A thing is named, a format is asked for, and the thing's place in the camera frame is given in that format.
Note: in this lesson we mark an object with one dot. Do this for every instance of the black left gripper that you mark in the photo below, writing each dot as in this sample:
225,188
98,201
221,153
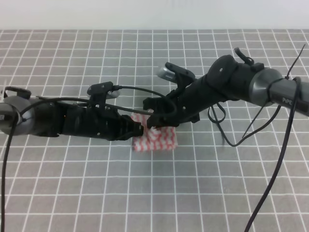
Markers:
94,122

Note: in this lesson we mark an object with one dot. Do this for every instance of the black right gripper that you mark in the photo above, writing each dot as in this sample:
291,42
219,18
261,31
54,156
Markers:
176,108

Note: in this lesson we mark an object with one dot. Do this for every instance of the pink wavy striped towel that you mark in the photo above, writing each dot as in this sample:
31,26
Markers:
153,139

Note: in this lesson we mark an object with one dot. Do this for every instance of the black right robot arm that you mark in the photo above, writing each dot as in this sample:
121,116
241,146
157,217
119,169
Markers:
226,80

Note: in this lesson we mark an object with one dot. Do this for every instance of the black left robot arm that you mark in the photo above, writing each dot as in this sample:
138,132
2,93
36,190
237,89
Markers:
45,117

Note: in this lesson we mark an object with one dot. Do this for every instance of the grey grid tablecloth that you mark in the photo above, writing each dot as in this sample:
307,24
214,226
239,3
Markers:
73,184

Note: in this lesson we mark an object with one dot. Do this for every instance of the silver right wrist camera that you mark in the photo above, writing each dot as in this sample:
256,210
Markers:
176,74

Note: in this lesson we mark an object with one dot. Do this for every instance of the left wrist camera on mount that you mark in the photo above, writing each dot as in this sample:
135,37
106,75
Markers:
99,93

